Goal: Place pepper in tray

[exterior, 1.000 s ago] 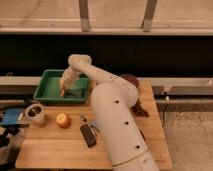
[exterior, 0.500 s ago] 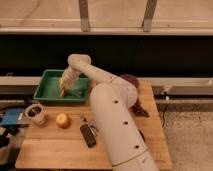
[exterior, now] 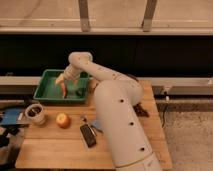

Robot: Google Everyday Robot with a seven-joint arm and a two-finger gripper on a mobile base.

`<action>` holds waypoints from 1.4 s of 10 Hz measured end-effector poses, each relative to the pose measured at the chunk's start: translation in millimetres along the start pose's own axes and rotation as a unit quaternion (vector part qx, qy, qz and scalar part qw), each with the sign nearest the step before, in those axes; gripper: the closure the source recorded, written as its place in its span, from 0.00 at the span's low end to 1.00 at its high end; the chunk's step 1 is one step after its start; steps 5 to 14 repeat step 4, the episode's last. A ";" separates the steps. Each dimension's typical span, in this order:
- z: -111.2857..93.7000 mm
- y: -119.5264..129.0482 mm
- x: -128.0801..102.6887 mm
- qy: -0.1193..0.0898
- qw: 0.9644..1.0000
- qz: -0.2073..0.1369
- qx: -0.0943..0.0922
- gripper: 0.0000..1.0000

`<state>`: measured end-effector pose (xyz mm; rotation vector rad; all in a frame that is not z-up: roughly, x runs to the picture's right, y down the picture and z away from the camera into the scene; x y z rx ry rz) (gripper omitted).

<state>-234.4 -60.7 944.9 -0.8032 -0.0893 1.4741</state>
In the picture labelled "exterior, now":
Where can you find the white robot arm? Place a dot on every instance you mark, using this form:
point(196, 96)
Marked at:
point(114, 101)

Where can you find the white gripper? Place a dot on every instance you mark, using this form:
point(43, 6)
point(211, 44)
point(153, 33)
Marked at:
point(70, 73)

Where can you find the metal post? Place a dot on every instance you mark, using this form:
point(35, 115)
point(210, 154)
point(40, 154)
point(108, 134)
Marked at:
point(148, 15)
point(84, 15)

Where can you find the brown dried grapes bunch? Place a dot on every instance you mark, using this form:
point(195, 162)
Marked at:
point(140, 111)

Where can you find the orange apple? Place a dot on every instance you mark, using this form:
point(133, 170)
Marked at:
point(63, 120)

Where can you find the black rectangular remote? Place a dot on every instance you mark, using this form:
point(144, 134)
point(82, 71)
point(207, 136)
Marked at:
point(88, 135)

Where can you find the blue sponge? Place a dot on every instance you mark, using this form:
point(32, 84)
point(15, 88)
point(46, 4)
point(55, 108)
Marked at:
point(96, 125)

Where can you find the small metal clip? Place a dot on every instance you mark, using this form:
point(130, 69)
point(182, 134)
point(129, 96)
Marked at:
point(83, 118)

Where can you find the right metal post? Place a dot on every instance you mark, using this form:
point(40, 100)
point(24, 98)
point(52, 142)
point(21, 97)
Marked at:
point(148, 15)

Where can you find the blue box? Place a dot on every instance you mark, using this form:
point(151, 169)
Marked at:
point(13, 116)

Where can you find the green plastic tray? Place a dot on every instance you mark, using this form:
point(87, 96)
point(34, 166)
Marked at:
point(48, 92)

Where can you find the white cup with contents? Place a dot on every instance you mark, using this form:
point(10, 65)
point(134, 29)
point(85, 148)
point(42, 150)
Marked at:
point(35, 114)

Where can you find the left metal post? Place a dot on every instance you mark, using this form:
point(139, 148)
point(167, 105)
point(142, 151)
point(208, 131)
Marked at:
point(84, 15)

